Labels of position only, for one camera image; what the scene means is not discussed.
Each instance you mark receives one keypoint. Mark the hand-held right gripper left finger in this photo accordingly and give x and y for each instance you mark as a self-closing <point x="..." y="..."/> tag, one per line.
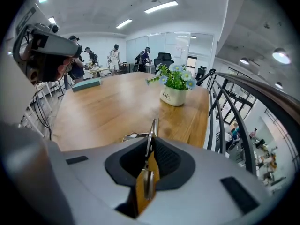
<point x="93" y="179"/>

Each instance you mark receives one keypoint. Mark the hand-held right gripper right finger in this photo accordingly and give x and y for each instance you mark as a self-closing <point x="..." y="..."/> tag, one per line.
<point x="199" y="191"/>

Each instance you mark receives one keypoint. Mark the black railing with wooden handrail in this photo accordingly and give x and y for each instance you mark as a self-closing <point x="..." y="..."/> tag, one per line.
<point x="236" y="125"/>

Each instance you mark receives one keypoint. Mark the person's white shirt torso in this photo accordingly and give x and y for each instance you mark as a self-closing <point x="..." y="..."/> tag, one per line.
<point x="16" y="137"/>

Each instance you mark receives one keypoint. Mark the teal book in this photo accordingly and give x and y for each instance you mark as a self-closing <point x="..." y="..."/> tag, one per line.
<point x="86" y="84"/>

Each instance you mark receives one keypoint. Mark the white pot with blue flowers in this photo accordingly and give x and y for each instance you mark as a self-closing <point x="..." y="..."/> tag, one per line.
<point x="174" y="95"/>

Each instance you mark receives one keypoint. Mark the small wooden table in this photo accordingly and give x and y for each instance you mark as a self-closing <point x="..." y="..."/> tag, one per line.
<point x="98" y="70"/>

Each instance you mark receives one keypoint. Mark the person's head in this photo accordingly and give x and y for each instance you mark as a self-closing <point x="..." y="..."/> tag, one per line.
<point x="51" y="69"/>

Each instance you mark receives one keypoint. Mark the black office chair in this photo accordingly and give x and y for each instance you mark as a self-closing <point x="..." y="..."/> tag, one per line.
<point x="164" y="61"/>
<point x="201" y="72"/>

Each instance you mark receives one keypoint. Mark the round pendant lamp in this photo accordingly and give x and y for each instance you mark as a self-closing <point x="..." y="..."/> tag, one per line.
<point x="244" y="61"/>
<point x="281" y="56"/>
<point x="279" y="85"/>

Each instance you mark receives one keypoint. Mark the head-worn camera headset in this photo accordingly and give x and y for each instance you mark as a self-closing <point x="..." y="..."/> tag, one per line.
<point x="56" y="43"/>

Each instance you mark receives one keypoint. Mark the glass partition wall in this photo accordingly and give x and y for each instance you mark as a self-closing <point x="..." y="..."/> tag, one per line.
<point x="168" y="46"/>

